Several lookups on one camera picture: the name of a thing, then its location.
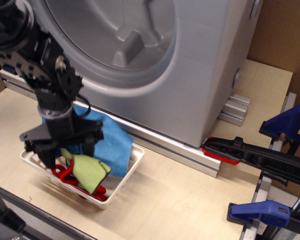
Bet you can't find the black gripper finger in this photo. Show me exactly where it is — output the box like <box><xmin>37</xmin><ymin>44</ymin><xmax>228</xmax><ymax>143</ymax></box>
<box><xmin>35</xmin><ymin>144</ymin><xmax>56</xmax><ymax>169</ymax></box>
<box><xmin>82</xmin><ymin>136</ymin><xmax>96</xmax><ymax>157</ymax></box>

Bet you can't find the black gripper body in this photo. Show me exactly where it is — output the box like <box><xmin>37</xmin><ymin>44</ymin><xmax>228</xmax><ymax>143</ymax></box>
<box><xmin>19</xmin><ymin>113</ymin><xmax>103</xmax><ymax>152</ymax></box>

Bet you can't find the large blue cloth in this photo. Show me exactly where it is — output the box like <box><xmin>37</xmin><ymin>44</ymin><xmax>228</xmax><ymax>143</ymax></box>
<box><xmin>41</xmin><ymin>104</ymin><xmax>135</xmax><ymax>178</ymax></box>

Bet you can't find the red cloth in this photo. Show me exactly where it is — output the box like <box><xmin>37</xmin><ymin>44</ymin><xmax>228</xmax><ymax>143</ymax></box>
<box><xmin>51</xmin><ymin>164</ymin><xmax>108</xmax><ymax>202</ymax></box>

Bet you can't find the yellow-green cloth black trim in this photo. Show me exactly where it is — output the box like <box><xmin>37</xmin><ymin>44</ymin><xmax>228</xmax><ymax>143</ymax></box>
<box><xmin>61</xmin><ymin>148</ymin><xmax>112</xmax><ymax>195</ymax></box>

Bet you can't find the white plastic laundry basket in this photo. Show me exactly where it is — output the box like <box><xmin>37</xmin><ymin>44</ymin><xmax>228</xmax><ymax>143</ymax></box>
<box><xmin>20</xmin><ymin>143</ymin><xmax>145</xmax><ymax>210</ymax></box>

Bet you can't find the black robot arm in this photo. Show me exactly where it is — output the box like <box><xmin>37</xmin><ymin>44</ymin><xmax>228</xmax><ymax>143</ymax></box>
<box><xmin>0</xmin><ymin>0</ymin><xmax>103</xmax><ymax>169</ymax></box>

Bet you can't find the grey toy washing machine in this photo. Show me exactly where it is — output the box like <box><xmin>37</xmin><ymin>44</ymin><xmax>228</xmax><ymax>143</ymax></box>
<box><xmin>28</xmin><ymin>0</ymin><xmax>262</xmax><ymax>147</ymax></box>

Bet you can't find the blue clamp far left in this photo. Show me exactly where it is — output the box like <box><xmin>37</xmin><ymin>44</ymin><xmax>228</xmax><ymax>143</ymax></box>
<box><xmin>2</xmin><ymin>64</ymin><xmax>18</xmax><ymax>76</ymax></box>

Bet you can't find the short aluminium extrusion piece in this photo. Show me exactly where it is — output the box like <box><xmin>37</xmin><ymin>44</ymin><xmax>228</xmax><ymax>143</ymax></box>
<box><xmin>218</xmin><ymin>93</ymin><xmax>251</xmax><ymax>127</ymax></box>

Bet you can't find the black red bar clamp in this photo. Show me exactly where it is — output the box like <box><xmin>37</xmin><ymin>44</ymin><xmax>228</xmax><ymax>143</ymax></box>
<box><xmin>202</xmin><ymin>137</ymin><xmax>300</xmax><ymax>186</ymax></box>

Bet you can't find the blue Irwin clamp upper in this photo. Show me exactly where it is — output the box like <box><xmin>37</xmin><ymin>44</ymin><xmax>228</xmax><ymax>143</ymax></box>
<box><xmin>259</xmin><ymin>104</ymin><xmax>300</xmax><ymax>143</ymax></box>

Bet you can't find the black table frame bar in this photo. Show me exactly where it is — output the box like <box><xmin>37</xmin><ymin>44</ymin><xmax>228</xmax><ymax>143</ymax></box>
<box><xmin>0</xmin><ymin>187</ymin><xmax>94</xmax><ymax>240</ymax></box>

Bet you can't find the aluminium extrusion rail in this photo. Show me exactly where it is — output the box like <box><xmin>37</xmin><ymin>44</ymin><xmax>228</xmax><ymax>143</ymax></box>
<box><xmin>0</xmin><ymin>69</ymin><xmax>221</xmax><ymax>177</ymax></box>

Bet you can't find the blue clamp handle lower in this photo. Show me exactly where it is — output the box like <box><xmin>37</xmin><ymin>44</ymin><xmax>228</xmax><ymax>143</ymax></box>
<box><xmin>226</xmin><ymin>200</ymin><xmax>300</xmax><ymax>234</ymax></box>

